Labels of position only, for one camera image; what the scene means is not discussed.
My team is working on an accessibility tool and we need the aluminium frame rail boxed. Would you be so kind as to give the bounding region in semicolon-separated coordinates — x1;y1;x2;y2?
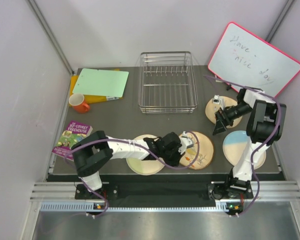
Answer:
30;181;300;202

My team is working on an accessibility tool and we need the green plastic cutting board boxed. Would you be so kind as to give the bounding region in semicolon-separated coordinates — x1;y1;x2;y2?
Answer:
72;68;129;98

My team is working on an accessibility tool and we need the beige branch plate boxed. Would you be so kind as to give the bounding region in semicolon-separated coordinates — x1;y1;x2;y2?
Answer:
205;96;238;124

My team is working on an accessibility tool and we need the purple treehouse book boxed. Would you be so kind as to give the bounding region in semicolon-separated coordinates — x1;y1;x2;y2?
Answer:
52;121;93;157

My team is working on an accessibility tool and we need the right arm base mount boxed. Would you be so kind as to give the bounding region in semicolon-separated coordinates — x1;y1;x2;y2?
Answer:
207;181;254;200

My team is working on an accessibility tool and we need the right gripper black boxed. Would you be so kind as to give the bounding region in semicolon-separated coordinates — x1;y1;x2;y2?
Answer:
212;102;252;136

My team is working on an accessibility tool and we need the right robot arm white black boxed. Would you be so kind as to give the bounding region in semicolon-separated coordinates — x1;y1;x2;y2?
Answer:
212;88;287;198

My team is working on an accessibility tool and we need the blue cream plate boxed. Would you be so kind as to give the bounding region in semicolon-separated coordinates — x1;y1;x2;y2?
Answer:
222;129;267;170

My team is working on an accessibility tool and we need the grey slotted cable duct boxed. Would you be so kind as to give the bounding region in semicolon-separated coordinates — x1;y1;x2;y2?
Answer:
39;201;246;213

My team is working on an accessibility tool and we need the beige bird plate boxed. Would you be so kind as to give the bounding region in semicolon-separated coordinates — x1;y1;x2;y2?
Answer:
179;131;214;170

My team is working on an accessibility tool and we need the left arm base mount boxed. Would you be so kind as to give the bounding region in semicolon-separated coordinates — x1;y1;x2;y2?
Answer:
74;182;120;201

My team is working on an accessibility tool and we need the metal wire dish rack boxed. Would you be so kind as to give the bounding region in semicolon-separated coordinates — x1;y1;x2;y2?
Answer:
138;51;198;114

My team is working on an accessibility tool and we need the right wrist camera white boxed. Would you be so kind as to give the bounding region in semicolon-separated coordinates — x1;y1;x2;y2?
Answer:
212;95;226;111

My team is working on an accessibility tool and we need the green cream floral plate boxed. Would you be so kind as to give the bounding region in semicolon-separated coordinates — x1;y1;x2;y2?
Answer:
126;134;164;176

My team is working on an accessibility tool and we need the pink framed whiteboard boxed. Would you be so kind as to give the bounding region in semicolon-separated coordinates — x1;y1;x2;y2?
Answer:
208;22;300;97

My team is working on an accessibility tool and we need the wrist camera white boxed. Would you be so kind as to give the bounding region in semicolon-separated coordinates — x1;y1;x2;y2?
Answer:
178;132;194;154
212;95;226;111

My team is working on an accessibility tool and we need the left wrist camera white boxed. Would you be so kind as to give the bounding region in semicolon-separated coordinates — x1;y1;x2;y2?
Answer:
178;132;194;154

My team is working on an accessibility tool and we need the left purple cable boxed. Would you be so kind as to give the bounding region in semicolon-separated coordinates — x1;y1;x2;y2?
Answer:
63;130;201;218

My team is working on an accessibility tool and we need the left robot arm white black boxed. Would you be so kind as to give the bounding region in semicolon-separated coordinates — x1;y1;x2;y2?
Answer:
70;130;194;199

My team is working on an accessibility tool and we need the orange ceramic mug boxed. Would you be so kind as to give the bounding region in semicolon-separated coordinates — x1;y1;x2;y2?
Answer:
68;93;90;114

